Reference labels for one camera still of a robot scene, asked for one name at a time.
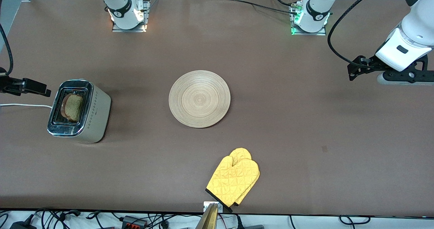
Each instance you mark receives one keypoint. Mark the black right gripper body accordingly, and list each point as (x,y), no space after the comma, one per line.
(10,85)

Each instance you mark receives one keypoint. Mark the brown-crusted bread slice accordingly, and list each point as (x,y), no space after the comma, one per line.
(73,107)

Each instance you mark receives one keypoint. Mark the round light wooden plate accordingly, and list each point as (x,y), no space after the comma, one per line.
(200,100)

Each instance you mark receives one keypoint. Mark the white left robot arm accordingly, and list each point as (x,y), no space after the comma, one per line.
(417,25)

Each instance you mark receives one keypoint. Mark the silver two-slot toaster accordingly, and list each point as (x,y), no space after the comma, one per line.
(98,113)

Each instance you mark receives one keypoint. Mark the black power adapter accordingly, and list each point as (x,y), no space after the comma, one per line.
(22,226)

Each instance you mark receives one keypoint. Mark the yellow quilted oven mitt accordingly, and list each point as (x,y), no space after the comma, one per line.
(255,178)
(230,178)

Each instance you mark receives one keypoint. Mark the black and red connector box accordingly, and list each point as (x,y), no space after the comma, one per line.
(134,221)

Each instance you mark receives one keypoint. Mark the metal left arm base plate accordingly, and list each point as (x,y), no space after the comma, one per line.
(320,33)

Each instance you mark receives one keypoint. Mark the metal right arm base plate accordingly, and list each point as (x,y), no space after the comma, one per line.
(117,29)

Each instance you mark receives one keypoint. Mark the small silver metal bracket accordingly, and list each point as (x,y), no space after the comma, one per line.
(205,207)

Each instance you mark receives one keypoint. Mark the gold metal camera mount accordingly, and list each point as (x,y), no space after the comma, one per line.
(208,220)

